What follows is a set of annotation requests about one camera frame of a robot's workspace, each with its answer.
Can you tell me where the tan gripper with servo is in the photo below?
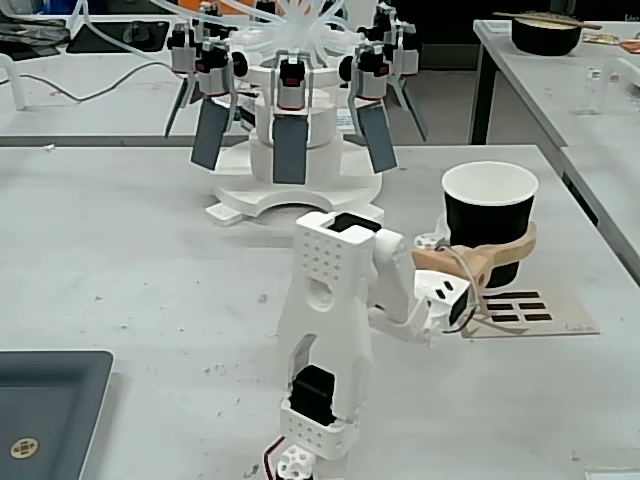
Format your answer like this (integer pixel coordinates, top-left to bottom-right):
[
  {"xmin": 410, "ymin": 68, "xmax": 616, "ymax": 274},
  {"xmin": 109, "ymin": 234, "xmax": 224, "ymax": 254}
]
[{"xmin": 410, "ymin": 215, "xmax": 540, "ymax": 291}]

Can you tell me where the black paper cup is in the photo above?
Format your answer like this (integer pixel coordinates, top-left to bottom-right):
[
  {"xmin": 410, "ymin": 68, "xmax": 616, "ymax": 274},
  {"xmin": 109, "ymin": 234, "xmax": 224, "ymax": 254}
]
[{"xmin": 441, "ymin": 161, "xmax": 540, "ymax": 290}]

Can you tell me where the white five-joint robot arm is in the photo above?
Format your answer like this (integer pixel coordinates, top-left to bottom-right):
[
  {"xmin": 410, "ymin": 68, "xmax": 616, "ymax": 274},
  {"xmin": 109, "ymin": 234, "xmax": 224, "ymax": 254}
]
[{"xmin": 264, "ymin": 212, "xmax": 479, "ymax": 480}]

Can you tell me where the printed paper mat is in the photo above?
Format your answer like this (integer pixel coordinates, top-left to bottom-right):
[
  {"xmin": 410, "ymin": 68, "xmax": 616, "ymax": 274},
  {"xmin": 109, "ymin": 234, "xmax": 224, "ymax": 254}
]
[{"xmin": 467, "ymin": 287, "xmax": 601, "ymax": 341}]

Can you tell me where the dark table leg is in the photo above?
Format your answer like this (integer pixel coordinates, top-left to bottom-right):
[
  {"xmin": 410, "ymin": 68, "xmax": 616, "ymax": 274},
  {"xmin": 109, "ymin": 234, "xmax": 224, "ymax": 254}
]
[{"xmin": 469, "ymin": 42, "xmax": 501, "ymax": 146}]

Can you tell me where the white carousel machine base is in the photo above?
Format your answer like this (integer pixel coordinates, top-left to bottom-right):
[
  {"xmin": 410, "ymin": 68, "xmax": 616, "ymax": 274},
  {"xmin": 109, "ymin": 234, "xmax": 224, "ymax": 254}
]
[{"xmin": 204, "ymin": 62, "xmax": 386, "ymax": 231}]

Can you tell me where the valve unit with grey plate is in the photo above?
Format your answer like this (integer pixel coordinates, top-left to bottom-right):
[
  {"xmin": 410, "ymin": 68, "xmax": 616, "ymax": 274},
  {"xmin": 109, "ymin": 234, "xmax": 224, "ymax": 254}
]
[
  {"xmin": 374, "ymin": 4, "xmax": 431, "ymax": 141},
  {"xmin": 347, "ymin": 42, "xmax": 399, "ymax": 174},
  {"xmin": 164, "ymin": 22, "xmax": 204, "ymax": 139},
  {"xmin": 189, "ymin": 39, "xmax": 236, "ymax": 171},
  {"xmin": 269, "ymin": 47, "xmax": 314, "ymax": 186}
]

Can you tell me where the black bowl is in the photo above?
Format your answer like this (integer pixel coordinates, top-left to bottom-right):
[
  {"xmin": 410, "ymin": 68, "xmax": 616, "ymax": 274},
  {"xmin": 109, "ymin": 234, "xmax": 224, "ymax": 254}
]
[{"xmin": 510, "ymin": 12, "xmax": 584, "ymax": 56}]

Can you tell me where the wooden chopstick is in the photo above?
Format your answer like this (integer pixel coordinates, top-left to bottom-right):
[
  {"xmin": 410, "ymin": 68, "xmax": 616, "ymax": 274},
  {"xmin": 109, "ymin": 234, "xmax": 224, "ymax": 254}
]
[{"xmin": 492, "ymin": 10, "xmax": 604, "ymax": 30}]

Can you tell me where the orange snack packet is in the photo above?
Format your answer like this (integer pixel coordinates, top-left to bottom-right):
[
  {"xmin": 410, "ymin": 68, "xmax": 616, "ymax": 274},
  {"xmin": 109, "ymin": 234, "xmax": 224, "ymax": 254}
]
[{"xmin": 582, "ymin": 33, "xmax": 640, "ymax": 54}]

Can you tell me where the white flat board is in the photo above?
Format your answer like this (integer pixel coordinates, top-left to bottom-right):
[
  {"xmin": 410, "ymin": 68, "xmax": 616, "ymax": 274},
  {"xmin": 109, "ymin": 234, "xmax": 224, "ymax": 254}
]
[{"xmin": 583, "ymin": 467, "xmax": 640, "ymax": 480}]

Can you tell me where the clear tubing bundle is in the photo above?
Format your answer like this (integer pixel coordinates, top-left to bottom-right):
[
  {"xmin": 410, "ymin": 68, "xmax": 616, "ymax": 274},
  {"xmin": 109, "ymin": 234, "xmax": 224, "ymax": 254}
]
[{"xmin": 74, "ymin": 0, "xmax": 381, "ymax": 71}]

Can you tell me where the black mouse pad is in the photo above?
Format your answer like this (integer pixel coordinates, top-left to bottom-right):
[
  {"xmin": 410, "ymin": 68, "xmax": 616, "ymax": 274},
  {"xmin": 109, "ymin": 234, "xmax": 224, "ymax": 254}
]
[{"xmin": 65, "ymin": 19, "xmax": 170, "ymax": 55}]

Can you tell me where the dark grey tray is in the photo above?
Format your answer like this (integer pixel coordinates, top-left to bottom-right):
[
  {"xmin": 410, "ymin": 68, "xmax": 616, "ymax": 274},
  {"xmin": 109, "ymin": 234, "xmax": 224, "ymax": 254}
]
[{"xmin": 0, "ymin": 349, "xmax": 115, "ymax": 480}]

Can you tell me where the white plastic stand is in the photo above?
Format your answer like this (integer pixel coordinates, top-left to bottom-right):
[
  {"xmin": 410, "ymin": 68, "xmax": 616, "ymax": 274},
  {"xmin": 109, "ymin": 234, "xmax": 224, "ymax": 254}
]
[{"xmin": 0, "ymin": 52, "xmax": 27, "ymax": 112}]

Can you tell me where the black flat tablet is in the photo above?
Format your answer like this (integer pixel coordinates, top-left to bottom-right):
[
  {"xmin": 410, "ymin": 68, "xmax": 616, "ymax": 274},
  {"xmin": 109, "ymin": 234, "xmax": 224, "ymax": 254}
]
[{"xmin": 0, "ymin": 42, "xmax": 65, "ymax": 62}]

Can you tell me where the round gold sticker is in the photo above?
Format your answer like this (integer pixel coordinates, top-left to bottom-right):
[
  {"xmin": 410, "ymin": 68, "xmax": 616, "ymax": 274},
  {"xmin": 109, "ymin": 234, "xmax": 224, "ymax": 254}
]
[{"xmin": 10, "ymin": 437, "xmax": 40, "ymax": 460}]

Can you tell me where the dark crumpled cloth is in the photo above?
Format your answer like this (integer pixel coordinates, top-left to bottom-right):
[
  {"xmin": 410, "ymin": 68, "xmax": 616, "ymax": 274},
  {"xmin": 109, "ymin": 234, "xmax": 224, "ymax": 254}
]
[{"xmin": 0, "ymin": 12, "xmax": 71, "ymax": 46}]

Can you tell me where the red black servo cable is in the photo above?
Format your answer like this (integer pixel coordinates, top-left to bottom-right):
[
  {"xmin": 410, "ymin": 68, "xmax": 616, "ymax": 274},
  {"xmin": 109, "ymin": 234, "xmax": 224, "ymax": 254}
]
[
  {"xmin": 262, "ymin": 433, "xmax": 290, "ymax": 477},
  {"xmin": 439, "ymin": 244, "xmax": 531, "ymax": 341}
]

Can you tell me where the grey cable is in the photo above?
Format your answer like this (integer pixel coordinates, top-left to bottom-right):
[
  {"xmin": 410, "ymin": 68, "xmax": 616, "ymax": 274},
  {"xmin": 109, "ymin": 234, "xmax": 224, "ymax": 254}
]
[{"xmin": 19, "ymin": 59, "xmax": 176, "ymax": 104}]

